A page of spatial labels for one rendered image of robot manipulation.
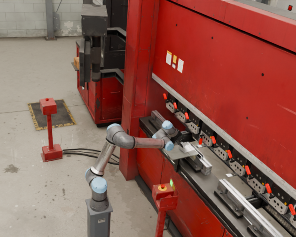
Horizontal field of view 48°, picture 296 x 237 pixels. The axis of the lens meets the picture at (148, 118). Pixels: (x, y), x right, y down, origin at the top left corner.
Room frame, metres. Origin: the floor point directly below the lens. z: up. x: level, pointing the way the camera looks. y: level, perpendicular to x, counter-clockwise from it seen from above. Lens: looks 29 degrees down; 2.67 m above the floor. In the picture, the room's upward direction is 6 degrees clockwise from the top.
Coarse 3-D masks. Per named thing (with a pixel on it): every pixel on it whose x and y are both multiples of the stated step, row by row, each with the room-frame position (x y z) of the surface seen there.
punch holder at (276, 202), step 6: (276, 186) 1.68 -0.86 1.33; (276, 192) 1.66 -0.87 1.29; (282, 192) 1.63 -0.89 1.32; (276, 198) 1.65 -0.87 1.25; (282, 198) 1.62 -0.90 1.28; (288, 198) 1.58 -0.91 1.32; (270, 204) 1.67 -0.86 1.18; (276, 204) 1.63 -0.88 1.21; (282, 204) 1.60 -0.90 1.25; (288, 204) 1.58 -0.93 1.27; (294, 204) 1.62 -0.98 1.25; (282, 210) 1.59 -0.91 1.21; (288, 210) 1.60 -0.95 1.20
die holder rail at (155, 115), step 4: (152, 112) 3.18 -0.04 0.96; (156, 112) 3.17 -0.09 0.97; (152, 116) 3.17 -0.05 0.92; (156, 116) 3.09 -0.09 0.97; (160, 116) 3.10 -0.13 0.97; (156, 120) 3.09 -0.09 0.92; (160, 120) 3.02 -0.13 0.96; (164, 120) 3.01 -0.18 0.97; (160, 124) 3.01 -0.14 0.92; (168, 136) 2.85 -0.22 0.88
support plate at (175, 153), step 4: (188, 144) 2.56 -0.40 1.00; (176, 148) 2.48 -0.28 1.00; (168, 152) 2.40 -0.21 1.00; (172, 152) 2.40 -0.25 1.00; (176, 152) 2.41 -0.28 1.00; (180, 152) 2.42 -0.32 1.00; (188, 152) 2.43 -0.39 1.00; (192, 152) 2.44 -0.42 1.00; (196, 152) 2.44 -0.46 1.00; (172, 156) 2.35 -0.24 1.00; (176, 156) 2.35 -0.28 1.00; (180, 156) 2.36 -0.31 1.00; (184, 156) 2.37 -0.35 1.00; (188, 156) 2.38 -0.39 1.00
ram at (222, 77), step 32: (160, 0) 3.22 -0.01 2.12; (160, 32) 3.17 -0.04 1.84; (192, 32) 2.71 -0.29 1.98; (224, 32) 2.37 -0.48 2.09; (160, 64) 3.11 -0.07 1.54; (192, 64) 2.65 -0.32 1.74; (224, 64) 2.31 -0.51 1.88; (256, 64) 2.05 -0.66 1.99; (288, 64) 1.84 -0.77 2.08; (192, 96) 2.58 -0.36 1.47; (224, 96) 2.25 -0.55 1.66; (256, 96) 1.99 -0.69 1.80; (288, 96) 1.79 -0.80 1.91; (224, 128) 2.18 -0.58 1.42; (256, 128) 1.93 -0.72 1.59; (288, 128) 1.72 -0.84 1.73; (288, 160) 1.66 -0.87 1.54; (288, 192) 1.60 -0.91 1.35
